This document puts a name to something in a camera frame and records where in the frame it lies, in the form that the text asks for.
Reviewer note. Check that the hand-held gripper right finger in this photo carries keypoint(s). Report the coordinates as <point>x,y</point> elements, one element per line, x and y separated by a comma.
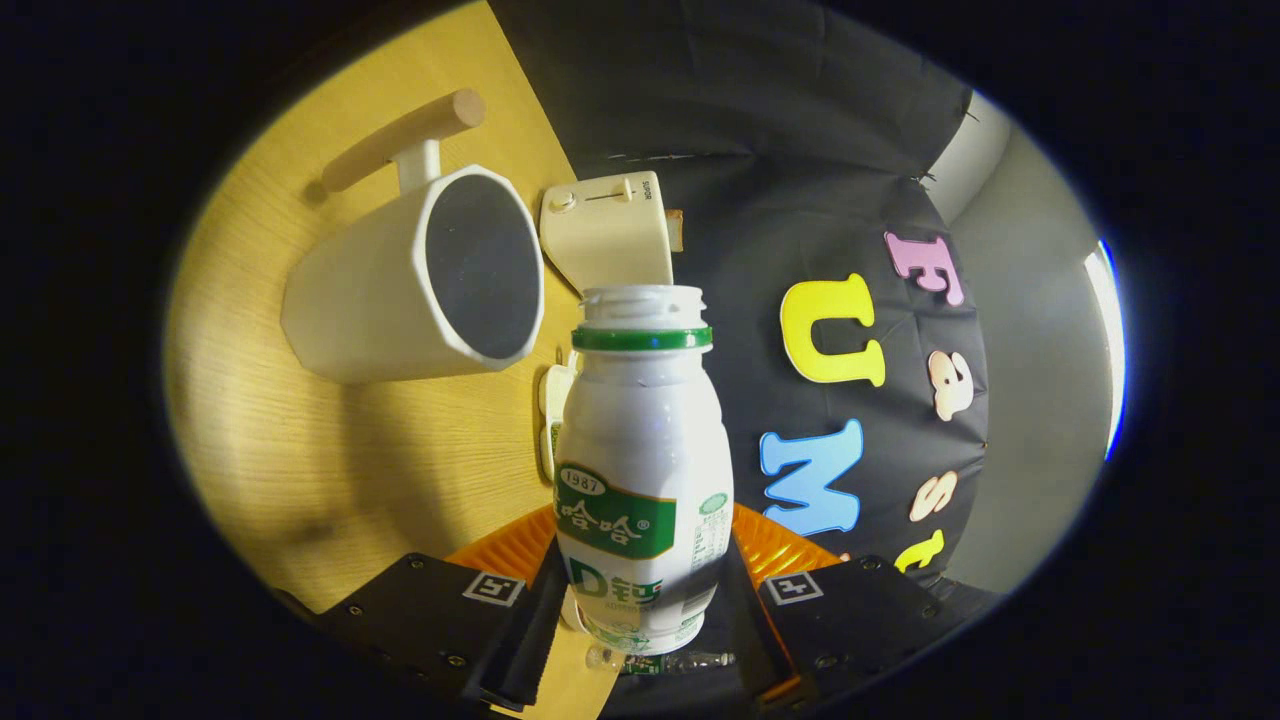
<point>745,630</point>

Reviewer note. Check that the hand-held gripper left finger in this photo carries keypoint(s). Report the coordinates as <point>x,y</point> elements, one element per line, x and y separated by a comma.
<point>535,640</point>

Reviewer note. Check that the white juice bottle green label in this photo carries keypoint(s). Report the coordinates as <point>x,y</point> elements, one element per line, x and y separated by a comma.
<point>640,440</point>

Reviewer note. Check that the clear plastic water bottle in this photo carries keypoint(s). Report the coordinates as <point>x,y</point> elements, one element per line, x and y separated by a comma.
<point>690,660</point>

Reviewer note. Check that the white divided condiment dish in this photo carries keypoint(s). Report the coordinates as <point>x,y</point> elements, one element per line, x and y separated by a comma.
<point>550,400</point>

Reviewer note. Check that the wooden table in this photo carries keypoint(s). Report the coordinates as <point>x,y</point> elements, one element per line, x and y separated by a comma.
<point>300,450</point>

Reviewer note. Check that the toasted bread slice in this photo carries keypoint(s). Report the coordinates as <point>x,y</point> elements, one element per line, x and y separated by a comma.
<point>677,230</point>

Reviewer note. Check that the cream toaster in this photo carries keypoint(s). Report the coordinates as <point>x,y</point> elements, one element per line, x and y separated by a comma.
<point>610,240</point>

